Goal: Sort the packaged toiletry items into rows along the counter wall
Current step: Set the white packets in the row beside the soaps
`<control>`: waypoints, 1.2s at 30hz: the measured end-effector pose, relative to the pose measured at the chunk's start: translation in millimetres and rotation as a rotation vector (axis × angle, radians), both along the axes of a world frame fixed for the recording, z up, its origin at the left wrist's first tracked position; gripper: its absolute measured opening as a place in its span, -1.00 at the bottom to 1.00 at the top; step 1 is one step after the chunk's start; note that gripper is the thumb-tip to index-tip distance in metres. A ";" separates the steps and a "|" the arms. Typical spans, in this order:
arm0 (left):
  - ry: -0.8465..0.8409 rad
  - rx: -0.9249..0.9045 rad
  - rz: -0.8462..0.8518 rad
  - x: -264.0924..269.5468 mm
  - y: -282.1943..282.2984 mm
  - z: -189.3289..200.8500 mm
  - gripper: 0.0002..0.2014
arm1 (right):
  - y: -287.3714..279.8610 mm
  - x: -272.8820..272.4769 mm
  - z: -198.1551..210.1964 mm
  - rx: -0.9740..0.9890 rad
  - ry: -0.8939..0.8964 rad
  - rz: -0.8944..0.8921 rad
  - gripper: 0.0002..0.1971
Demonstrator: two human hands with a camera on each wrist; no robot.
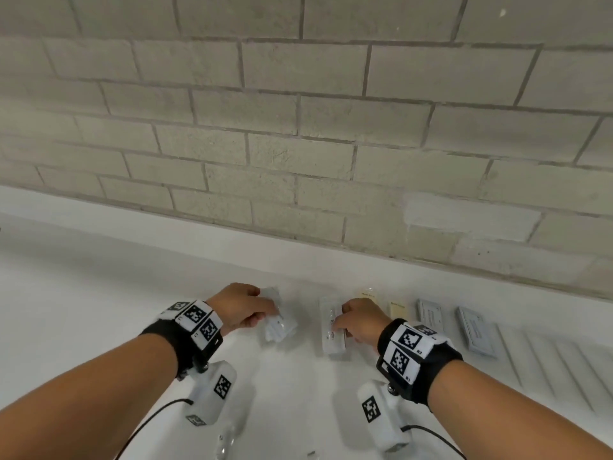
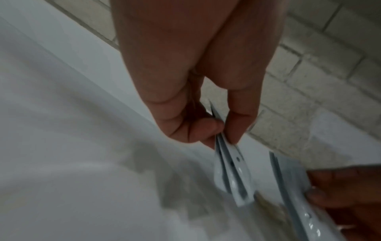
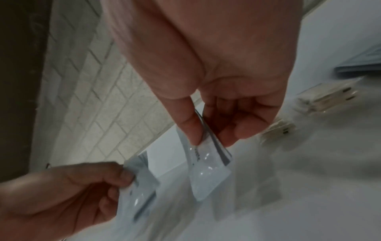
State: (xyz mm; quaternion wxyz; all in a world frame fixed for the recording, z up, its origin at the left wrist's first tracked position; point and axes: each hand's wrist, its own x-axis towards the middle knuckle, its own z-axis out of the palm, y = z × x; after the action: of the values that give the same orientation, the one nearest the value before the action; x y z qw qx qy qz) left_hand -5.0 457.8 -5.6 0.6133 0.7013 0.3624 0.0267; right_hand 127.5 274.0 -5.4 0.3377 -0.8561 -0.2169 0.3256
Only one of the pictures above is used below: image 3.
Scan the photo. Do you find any empty clear plastic sleeve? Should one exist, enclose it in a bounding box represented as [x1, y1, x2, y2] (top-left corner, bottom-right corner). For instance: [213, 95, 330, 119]
[213, 150, 283, 220]

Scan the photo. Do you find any clear plastic packet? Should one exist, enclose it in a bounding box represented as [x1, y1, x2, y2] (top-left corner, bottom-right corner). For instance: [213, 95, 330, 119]
[175, 110, 235, 202]
[117, 152, 161, 228]

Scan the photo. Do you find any clear packet with beige contents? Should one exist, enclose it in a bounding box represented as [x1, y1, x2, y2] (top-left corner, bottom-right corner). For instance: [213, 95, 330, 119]
[295, 79, 363, 116]
[260, 117, 297, 145]

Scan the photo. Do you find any blue flat folder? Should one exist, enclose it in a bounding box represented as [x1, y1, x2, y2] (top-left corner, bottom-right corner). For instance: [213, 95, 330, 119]
[333, 45, 381, 77]

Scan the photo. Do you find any person's left hand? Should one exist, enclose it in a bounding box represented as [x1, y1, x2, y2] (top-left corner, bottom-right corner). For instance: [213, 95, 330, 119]
[0, 162, 135, 241]

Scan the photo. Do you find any person's right hand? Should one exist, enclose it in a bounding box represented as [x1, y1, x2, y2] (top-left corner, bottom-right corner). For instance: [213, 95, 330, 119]
[100, 0, 305, 148]

